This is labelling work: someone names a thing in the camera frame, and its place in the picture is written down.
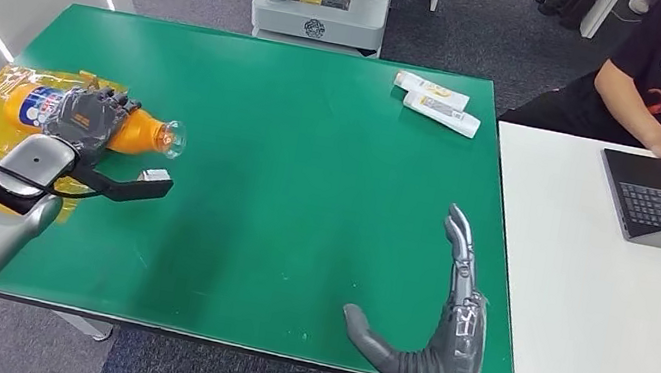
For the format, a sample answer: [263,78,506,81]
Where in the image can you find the white tube yellow print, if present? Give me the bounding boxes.
[391,69,475,113]

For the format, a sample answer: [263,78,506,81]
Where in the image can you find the white tube grey label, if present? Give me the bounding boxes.
[398,89,486,141]

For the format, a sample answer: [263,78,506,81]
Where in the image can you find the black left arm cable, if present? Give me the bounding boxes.
[0,162,105,221]

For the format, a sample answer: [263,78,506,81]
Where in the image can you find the black items on floor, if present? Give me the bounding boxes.
[530,0,601,34]

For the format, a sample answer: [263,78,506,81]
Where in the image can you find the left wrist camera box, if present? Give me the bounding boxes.
[67,154,177,211]

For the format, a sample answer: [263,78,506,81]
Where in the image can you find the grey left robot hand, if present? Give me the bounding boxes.
[38,77,144,170]

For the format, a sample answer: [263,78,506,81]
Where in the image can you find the orange plastic bottle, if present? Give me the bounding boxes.
[0,77,191,164]

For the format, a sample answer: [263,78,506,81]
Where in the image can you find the white furniture leg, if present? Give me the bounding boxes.
[579,0,625,44]

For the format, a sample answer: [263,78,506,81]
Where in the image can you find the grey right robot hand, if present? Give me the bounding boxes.
[333,188,510,373]

